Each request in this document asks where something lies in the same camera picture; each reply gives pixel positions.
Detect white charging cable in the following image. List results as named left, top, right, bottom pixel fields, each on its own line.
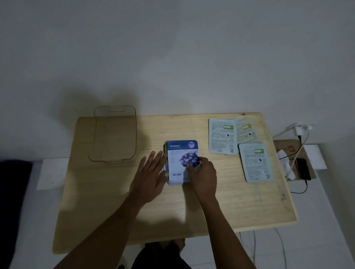
left=278, top=126, right=313, bottom=179

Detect blue berry print mask packet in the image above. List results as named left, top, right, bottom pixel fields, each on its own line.
left=167, top=140, right=201, bottom=185

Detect grey hanging cables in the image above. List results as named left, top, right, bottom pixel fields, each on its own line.
left=239, top=227, right=288, bottom=269

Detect brown cardboard box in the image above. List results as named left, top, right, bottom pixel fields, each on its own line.
left=273, top=139, right=317, bottom=181

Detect person's right hand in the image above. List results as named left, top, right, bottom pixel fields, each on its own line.
left=185, top=156, right=217, bottom=199

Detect black smartphone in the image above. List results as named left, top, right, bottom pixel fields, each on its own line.
left=295, top=158, right=312, bottom=181

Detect person's left hand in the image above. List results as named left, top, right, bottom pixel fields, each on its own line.
left=129, top=151, right=169, bottom=205

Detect white power strip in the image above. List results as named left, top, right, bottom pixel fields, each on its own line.
left=286, top=122, right=316, bottom=133

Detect white crumpled paper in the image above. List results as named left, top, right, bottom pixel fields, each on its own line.
left=278, top=149, right=296, bottom=181

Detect clear plastic tray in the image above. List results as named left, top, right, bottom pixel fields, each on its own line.
left=88, top=105, right=137, bottom=162

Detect white yellow label mask packet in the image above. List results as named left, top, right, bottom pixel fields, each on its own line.
left=235, top=118, right=256, bottom=145

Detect person's right forearm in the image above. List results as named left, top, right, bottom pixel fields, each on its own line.
left=195, top=193, right=257, bottom=269

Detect white green label mask packet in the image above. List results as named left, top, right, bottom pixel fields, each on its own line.
left=239, top=142, right=275, bottom=183
left=208, top=118, right=239, bottom=155

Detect person's left forearm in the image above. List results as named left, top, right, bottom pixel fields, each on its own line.
left=54, top=193, right=153, bottom=269

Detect person's black shorts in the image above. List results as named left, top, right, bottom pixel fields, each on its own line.
left=130, top=242, right=192, bottom=269

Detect person's knee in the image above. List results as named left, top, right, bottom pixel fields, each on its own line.
left=166, top=238, right=186, bottom=253

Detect black cable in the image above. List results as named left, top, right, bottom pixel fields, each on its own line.
left=290, top=135, right=309, bottom=194

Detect white power strip cord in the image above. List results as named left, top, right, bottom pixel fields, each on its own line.
left=272, top=125, right=295, bottom=139

